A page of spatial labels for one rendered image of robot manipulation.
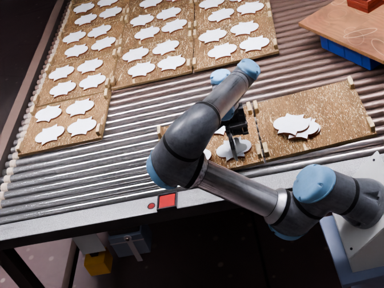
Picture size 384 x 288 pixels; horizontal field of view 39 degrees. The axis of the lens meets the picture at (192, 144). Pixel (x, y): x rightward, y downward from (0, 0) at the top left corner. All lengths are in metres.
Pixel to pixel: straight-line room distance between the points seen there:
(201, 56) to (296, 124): 0.78
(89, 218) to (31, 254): 1.43
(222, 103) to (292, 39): 1.20
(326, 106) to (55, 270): 1.90
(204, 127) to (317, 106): 0.88
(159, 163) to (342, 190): 0.51
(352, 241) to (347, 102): 0.70
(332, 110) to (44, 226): 1.21
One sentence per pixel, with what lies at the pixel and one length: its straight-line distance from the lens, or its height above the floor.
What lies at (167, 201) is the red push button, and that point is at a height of 0.93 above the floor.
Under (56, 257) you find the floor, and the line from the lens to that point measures 3.43.
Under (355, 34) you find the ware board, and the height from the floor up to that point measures 1.04.
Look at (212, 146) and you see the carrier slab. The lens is 2.17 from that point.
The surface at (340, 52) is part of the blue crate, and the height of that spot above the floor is 0.95.
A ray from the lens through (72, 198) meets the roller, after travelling 2.27.
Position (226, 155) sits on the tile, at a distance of 2.10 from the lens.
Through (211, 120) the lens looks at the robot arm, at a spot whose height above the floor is 1.45.
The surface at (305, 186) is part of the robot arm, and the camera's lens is 1.58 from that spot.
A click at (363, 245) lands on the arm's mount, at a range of 1.69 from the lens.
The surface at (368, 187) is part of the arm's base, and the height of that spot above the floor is 1.12.
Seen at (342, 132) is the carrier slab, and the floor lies 0.94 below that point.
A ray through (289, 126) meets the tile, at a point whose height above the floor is 0.97.
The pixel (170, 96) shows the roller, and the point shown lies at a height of 0.92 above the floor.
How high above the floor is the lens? 2.35
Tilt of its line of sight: 40 degrees down
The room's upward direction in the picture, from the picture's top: 21 degrees counter-clockwise
